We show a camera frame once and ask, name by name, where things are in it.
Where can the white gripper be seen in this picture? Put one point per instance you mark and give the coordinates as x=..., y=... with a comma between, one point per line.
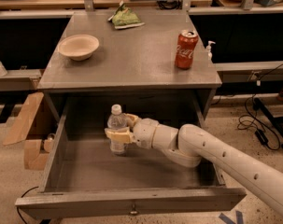
x=146, y=132

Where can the clear plastic water bottle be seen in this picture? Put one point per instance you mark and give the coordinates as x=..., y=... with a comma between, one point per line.
x=116, y=121

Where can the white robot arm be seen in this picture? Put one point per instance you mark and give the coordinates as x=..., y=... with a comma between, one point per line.
x=189, y=144

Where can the grey cabinet with top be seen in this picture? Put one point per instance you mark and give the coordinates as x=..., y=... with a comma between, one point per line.
x=132, y=59

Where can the open grey top drawer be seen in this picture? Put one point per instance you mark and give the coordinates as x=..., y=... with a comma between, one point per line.
x=82, y=178

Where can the metal drawer knob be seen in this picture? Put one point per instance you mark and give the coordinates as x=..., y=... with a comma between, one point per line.
x=133, y=211

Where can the white pump dispenser bottle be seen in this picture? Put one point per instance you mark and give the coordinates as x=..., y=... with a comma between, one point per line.
x=209, y=49

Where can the cardboard box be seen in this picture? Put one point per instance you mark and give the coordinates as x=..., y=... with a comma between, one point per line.
x=35, y=127

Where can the beige paper bowl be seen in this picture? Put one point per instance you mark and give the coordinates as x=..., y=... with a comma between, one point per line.
x=78, y=47

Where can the red Coca-Cola can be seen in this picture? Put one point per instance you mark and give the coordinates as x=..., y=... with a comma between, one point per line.
x=186, y=43

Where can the green chip bag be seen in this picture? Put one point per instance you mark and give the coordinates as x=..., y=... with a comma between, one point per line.
x=124, y=18

